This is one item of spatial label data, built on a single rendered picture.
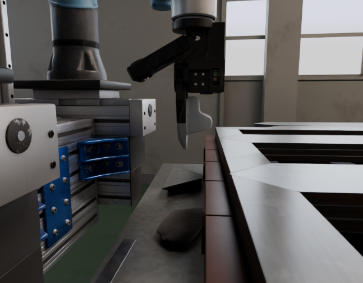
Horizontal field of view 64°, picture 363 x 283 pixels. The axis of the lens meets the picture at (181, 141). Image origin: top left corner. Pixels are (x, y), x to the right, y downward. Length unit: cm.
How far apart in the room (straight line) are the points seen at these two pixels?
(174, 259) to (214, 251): 27
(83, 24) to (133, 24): 259
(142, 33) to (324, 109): 204
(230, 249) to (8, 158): 25
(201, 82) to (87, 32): 40
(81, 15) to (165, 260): 60
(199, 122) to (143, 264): 30
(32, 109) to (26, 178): 7
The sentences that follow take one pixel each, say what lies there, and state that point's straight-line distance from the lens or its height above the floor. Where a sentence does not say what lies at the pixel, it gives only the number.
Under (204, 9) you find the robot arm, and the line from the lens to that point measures 50.
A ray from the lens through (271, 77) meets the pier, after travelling 298.
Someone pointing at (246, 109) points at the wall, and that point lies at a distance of 316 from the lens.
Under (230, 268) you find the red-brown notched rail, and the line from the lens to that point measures 33.
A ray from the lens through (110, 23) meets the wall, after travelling 347.
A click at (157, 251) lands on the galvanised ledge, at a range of 65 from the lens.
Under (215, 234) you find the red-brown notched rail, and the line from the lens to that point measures 40.
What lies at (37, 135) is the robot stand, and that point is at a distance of 35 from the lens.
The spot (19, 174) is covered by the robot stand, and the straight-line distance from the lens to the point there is 33.
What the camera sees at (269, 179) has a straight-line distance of 50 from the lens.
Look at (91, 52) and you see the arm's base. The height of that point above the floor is 111.
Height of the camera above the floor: 100
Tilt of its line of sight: 9 degrees down
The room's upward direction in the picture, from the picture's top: straight up
